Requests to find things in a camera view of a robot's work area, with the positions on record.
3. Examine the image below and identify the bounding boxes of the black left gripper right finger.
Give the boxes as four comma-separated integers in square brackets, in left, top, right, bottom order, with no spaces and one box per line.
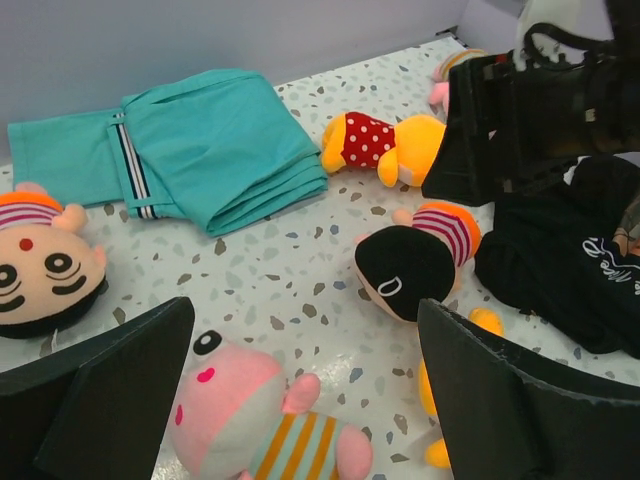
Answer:
[418,300,639,480]

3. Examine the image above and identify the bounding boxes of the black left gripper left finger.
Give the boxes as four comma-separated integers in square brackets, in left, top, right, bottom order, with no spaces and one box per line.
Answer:
[1,297,195,479]

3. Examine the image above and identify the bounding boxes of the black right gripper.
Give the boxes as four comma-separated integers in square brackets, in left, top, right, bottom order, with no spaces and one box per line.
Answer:
[421,22,639,206]

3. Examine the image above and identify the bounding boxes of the black-haired doll orange pants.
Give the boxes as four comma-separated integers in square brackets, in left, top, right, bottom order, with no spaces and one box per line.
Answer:
[354,201,482,323]

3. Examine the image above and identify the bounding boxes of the pink pig toy far right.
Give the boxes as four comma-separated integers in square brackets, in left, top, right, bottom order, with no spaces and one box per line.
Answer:
[428,49,488,114]

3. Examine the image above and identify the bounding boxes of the orange bear polka dress back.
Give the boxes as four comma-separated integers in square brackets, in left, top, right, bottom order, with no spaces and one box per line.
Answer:
[321,111,445,188]

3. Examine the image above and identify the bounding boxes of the pink pig striped shirt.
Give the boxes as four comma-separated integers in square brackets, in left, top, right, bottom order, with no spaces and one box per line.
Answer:
[168,330,373,479]

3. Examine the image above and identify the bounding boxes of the face-up doll orange hat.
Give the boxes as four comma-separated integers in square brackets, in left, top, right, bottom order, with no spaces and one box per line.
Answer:
[0,182,107,339]

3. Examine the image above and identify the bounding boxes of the black printed garment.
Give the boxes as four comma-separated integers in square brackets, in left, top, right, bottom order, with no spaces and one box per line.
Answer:
[475,155,639,357]

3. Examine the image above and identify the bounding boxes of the folded teal cloth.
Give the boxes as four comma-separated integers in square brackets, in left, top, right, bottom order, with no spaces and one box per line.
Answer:
[7,69,328,236]

